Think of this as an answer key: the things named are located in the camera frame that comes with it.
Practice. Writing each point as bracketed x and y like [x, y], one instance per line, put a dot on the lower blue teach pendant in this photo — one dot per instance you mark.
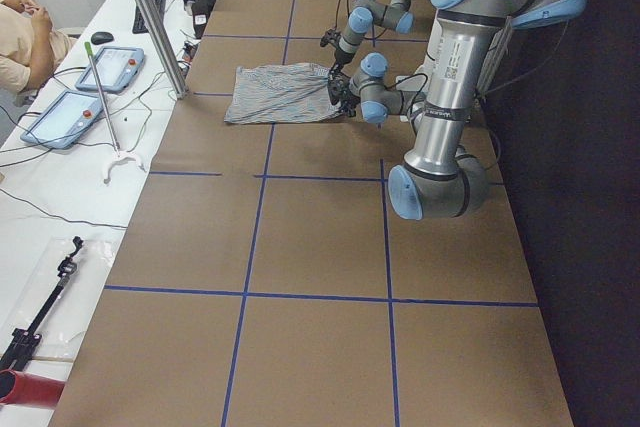
[66, 119]

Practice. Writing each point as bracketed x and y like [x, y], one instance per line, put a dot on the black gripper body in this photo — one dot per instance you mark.
[342, 55]
[346, 95]

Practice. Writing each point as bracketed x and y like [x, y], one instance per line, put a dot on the aluminium frame post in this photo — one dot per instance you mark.
[162, 46]

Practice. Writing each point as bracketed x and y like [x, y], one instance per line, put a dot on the upper blue teach pendant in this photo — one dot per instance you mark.
[117, 66]

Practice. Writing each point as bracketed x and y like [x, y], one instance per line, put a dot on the red cylinder background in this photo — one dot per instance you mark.
[30, 390]

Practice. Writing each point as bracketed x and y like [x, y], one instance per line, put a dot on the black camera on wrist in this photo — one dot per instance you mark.
[336, 85]
[330, 38]

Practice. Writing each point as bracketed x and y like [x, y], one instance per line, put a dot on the black computer mouse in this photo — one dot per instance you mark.
[101, 37]

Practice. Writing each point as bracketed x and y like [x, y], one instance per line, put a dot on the long metal rod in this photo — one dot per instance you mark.
[120, 156]

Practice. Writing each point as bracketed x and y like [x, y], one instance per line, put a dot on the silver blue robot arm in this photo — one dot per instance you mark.
[438, 177]
[394, 16]

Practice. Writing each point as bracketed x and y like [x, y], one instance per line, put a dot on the striped polo shirt white collar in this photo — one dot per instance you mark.
[294, 93]

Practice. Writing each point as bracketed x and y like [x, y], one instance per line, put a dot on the blue teach pendant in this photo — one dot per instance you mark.
[66, 119]
[117, 66]

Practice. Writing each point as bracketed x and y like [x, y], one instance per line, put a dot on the seated person beige shirt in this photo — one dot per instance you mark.
[31, 48]

